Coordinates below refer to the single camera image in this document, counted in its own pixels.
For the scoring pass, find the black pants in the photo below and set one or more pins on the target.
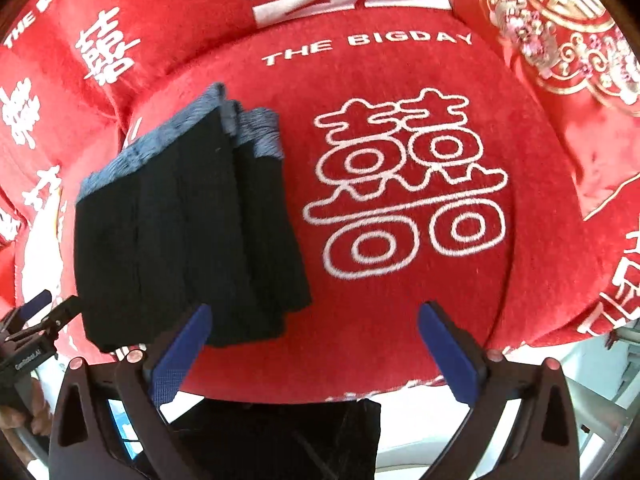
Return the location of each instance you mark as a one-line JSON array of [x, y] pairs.
[[175, 235]]

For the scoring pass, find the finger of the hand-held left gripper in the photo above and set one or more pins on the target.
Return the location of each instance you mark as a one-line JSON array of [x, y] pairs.
[[39, 301], [62, 312]]

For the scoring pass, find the dark cloth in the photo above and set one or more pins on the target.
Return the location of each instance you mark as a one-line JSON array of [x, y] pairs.
[[300, 440]]

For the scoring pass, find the person's left hand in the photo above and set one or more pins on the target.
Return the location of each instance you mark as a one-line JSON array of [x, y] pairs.
[[35, 410]]

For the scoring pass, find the red floral embroidered pillow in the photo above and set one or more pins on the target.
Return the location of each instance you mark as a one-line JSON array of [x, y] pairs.
[[550, 25]]

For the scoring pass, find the white furniture piece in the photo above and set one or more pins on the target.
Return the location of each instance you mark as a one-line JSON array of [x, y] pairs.
[[600, 385]]

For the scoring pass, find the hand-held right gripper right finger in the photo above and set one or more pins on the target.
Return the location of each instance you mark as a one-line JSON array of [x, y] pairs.
[[452, 355]]

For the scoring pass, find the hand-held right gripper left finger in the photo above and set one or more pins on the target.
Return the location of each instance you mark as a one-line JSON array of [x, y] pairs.
[[180, 355]]

